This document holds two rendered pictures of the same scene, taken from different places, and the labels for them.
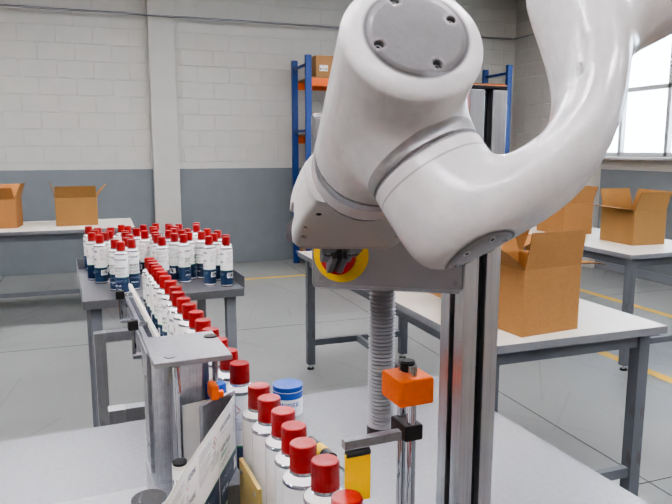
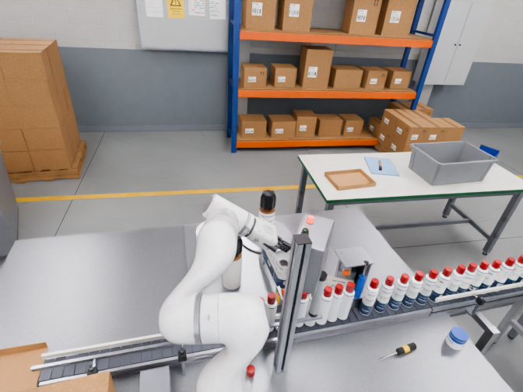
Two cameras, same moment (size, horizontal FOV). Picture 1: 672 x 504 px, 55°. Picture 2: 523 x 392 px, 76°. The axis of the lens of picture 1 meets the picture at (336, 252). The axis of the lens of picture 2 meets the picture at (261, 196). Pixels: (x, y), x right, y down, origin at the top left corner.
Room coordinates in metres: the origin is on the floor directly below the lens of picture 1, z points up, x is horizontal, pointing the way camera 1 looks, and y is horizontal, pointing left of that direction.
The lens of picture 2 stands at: (0.64, -0.91, 2.12)
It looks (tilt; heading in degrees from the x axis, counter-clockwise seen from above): 33 degrees down; 96
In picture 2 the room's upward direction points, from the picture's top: 5 degrees clockwise
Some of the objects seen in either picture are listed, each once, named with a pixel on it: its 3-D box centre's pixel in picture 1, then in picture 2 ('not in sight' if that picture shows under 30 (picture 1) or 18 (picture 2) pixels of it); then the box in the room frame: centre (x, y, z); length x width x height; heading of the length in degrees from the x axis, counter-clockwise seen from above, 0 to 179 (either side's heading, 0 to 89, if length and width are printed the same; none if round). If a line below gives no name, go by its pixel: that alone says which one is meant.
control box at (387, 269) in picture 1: (393, 200); (309, 252); (0.73, -0.06, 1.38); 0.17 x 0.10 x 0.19; 78
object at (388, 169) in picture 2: not in sight; (380, 166); (1.39, 1.88, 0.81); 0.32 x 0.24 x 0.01; 96
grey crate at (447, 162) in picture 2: not in sight; (448, 162); (1.94, 1.89, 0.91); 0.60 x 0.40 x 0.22; 23
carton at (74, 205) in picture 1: (79, 202); not in sight; (5.77, 2.28, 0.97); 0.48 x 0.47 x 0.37; 22
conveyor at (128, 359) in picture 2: not in sight; (260, 333); (0.59, -0.03, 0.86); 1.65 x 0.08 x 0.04; 23
